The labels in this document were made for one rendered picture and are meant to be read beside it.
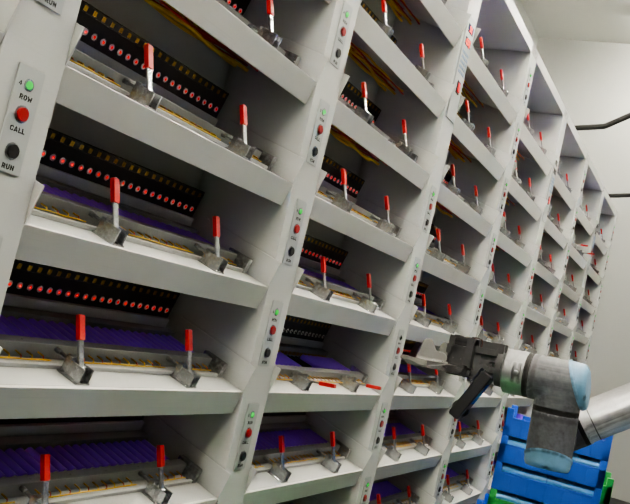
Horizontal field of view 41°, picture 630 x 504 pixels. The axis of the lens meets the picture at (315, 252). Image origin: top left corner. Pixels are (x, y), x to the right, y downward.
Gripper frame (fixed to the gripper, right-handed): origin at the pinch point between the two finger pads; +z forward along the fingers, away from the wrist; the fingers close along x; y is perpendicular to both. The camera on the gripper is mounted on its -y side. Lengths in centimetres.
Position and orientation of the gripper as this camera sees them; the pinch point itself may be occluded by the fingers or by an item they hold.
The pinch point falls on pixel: (410, 360)
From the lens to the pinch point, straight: 182.3
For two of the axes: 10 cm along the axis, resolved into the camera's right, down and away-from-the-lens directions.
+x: -4.2, -1.6, -8.9
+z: -8.9, -1.4, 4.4
